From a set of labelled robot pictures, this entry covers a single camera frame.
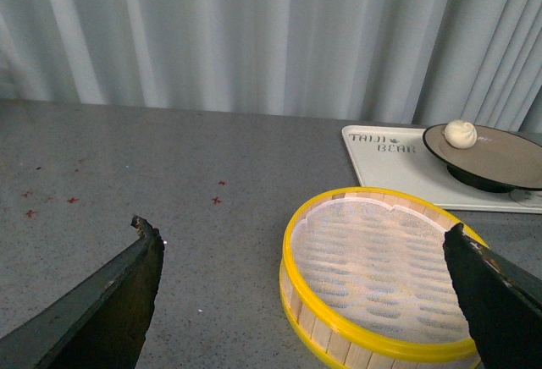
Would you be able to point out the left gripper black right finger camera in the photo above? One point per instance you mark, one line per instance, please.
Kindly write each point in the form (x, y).
(500, 300)

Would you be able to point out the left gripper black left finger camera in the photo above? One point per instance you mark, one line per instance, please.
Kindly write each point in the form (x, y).
(100, 323)

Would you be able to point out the brown plate with black rim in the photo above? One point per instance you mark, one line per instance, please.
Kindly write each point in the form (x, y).
(499, 162)

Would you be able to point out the white steamed bun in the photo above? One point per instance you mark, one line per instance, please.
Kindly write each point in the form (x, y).
(460, 134)

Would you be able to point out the cream bear-print serving tray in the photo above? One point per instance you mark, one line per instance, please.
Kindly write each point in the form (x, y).
(396, 158)

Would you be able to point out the white steamer liner cloth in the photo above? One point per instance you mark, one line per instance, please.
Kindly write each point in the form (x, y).
(381, 267)

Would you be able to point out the yellow-rimmed bamboo steamer basket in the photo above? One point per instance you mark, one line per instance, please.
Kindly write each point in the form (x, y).
(343, 344)

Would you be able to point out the white pleated curtain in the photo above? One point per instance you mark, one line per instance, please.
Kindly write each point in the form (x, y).
(391, 61)

